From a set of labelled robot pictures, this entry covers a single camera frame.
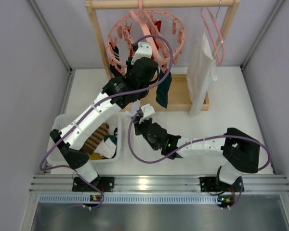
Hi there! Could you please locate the dark green sock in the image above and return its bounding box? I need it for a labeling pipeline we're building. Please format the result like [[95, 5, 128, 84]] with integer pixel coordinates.
[[156, 73, 172, 108]]

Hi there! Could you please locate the pink round clip hanger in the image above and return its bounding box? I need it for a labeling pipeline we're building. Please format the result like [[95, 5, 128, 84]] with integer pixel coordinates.
[[106, 0, 186, 74]]

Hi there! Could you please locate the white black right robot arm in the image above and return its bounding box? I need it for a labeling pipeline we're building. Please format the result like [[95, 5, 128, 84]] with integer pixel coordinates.
[[133, 116, 260, 187]]

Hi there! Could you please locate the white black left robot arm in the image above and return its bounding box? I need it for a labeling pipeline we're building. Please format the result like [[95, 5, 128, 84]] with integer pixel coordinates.
[[50, 57, 158, 186]]

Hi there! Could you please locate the pink clothes hanger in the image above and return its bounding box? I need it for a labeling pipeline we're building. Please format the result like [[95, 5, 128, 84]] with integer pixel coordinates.
[[200, 6, 225, 66]]

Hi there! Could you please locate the wooden clothes rack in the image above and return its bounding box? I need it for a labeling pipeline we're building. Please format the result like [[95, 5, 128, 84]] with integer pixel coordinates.
[[85, 0, 240, 111]]

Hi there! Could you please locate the green sock in basket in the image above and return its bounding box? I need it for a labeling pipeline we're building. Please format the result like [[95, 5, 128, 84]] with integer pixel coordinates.
[[104, 135, 118, 145]]

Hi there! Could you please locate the white folded sock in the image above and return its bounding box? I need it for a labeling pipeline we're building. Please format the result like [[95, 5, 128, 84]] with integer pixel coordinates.
[[94, 140, 117, 159]]

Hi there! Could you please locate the red sock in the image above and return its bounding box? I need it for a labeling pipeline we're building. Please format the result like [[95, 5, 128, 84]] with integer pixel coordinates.
[[150, 20, 162, 51]]

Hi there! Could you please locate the white hanging cloth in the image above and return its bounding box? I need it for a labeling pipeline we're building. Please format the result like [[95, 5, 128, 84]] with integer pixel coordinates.
[[186, 32, 217, 117]]

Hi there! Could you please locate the yellow sock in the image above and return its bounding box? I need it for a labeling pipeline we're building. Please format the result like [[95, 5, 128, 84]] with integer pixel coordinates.
[[89, 153, 105, 160]]

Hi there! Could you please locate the brown striped sock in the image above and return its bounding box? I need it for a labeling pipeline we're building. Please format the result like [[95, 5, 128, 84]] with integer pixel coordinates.
[[82, 123, 109, 155]]

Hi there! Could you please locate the white plastic basket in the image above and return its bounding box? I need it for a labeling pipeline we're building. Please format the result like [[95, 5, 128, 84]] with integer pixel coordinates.
[[47, 114, 122, 165]]

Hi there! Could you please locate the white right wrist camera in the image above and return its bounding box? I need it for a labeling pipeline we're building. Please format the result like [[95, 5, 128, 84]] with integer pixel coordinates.
[[141, 103, 155, 120]]

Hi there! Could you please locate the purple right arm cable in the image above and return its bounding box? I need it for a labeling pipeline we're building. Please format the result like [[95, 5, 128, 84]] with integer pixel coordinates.
[[127, 109, 272, 170]]

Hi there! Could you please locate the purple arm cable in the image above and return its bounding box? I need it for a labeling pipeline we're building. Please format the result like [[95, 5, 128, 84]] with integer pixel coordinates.
[[127, 109, 272, 170], [39, 35, 173, 172]]

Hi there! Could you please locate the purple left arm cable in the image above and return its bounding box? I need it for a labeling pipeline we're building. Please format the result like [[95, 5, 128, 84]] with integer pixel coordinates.
[[39, 35, 173, 172]]

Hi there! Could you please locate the aluminium rail base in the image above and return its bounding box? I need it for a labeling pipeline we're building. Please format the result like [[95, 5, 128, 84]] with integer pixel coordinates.
[[28, 174, 289, 210]]

